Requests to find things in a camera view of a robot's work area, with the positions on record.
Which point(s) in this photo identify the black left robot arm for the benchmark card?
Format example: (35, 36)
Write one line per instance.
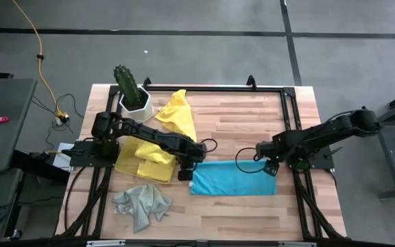
(149, 133)

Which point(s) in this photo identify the grey microfiber towel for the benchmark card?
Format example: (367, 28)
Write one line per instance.
(142, 206)

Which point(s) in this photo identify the silver frame bracket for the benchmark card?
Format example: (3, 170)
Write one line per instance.
(105, 243)
(297, 244)

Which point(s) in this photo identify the teal microfiber towel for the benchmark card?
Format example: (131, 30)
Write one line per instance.
(231, 178)

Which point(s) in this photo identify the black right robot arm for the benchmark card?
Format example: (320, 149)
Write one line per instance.
(321, 130)

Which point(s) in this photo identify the white hexagonal plant pot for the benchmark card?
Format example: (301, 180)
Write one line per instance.
(146, 111)

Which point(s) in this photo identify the white box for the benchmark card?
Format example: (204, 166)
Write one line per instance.
(60, 156)

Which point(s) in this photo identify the green cactus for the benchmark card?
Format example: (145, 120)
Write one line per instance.
(127, 84)

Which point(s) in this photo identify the grey side table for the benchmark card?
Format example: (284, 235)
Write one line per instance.
(5, 103)

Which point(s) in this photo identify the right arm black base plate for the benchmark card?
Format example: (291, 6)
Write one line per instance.
(321, 161)

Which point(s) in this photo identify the black aluminium table frame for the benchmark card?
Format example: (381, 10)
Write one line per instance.
(201, 88)

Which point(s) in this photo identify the black low shelf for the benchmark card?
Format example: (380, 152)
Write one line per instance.
(36, 166)

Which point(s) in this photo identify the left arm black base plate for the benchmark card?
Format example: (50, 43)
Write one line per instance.
(81, 156)

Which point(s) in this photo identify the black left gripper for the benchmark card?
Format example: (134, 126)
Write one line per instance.
(189, 154)

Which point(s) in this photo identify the yellow microfiber towel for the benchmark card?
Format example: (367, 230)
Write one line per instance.
(178, 113)
(156, 171)
(149, 152)

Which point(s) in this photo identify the yellow translucent plastic tray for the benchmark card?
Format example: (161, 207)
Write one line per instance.
(125, 161)

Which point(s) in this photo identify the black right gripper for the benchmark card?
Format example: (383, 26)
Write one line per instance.
(274, 151)

